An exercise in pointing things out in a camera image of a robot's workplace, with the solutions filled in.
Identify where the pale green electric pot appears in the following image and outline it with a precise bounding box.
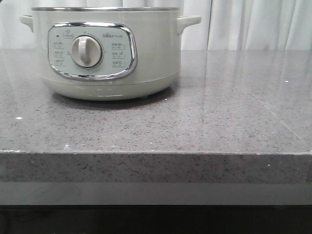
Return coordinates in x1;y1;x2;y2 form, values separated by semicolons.
19;7;201;101

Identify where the white curtain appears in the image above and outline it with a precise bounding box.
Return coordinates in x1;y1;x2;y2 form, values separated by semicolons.
0;0;312;51

